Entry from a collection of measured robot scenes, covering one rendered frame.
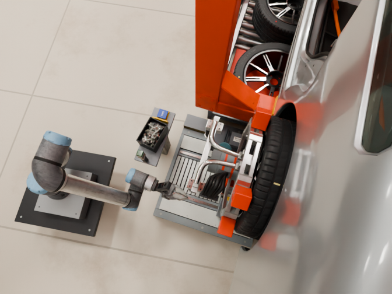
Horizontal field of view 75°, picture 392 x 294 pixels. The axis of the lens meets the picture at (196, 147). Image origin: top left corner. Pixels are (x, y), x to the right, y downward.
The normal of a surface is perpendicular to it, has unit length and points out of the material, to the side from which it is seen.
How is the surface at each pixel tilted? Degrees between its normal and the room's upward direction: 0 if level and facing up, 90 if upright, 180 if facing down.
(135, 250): 0
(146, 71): 0
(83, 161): 0
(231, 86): 36
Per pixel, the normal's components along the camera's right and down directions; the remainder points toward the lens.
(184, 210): 0.00, -0.28
